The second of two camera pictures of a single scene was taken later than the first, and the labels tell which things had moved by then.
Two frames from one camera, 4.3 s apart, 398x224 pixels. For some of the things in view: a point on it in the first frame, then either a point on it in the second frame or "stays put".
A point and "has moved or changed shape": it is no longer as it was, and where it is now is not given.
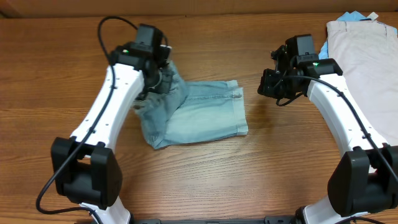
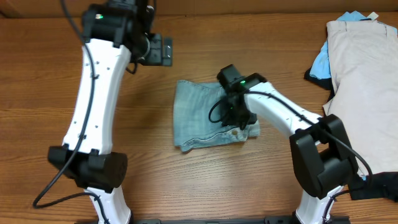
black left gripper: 165,78 → 167,50
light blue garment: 354,16 stays put
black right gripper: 268,83 → 237,116
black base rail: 214,219 stays put
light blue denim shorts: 181,112 has moved or changed shape
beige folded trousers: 367,53 stays put
